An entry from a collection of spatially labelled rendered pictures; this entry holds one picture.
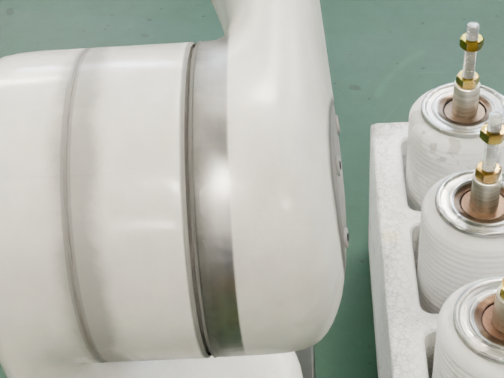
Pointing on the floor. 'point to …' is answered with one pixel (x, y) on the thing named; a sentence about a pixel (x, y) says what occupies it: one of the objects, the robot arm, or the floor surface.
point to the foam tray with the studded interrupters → (396, 262)
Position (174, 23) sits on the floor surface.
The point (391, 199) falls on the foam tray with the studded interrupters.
